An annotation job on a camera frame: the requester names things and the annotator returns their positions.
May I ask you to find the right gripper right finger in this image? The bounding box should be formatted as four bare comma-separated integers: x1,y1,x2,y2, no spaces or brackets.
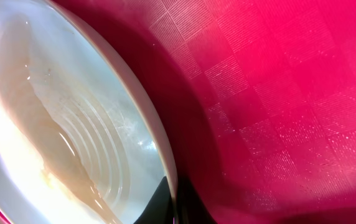
176,179,217,224

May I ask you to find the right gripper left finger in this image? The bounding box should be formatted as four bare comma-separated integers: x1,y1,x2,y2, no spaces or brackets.
134,177,175,224

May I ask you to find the red plastic tray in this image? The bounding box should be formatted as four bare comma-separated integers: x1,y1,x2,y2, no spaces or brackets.
0,0,356,224

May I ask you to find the light blue plate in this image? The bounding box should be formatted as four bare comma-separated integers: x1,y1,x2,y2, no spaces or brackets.
0,1,179,223

